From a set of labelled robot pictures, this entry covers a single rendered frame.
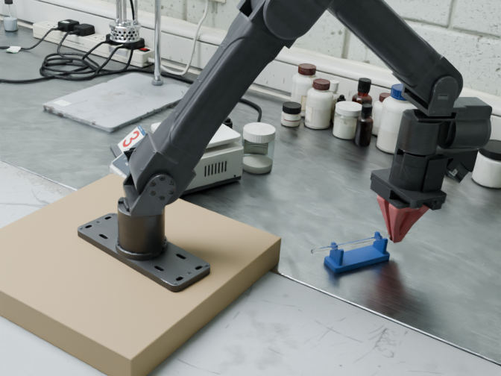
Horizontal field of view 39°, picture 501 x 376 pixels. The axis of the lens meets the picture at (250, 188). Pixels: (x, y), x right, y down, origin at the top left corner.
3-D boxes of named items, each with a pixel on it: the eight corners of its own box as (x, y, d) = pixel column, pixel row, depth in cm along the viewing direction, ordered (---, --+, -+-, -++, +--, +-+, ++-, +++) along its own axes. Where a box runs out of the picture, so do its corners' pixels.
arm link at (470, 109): (458, 133, 109) (477, 58, 103) (489, 157, 101) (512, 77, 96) (390, 135, 105) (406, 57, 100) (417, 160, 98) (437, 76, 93)
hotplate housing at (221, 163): (145, 208, 116) (145, 164, 113) (108, 177, 125) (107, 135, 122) (253, 178, 128) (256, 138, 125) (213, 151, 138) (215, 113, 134)
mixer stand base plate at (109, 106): (110, 132, 143) (110, 127, 142) (40, 108, 152) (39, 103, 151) (198, 94, 166) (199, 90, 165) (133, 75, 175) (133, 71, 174)
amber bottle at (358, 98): (353, 132, 151) (360, 83, 146) (344, 124, 155) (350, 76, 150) (372, 130, 153) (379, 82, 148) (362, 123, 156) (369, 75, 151)
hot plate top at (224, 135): (184, 154, 117) (184, 148, 117) (148, 128, 126) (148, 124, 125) (242, 140, 124) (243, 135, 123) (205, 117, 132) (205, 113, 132)
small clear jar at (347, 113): (354, 129, 153) (358, 101, 150) (362, 140, 148) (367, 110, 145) (328, 130, 152) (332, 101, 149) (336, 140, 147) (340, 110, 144)
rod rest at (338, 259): (335, 274, 103) (338, 253, 101) (322, 262, 105) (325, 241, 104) (390, 259, 107) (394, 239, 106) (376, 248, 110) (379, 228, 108)
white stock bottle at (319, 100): (332, 123, 155) (338, 79, 151) (326, 131, 150) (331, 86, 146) (307, 118, 157) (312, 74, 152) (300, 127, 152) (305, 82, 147)
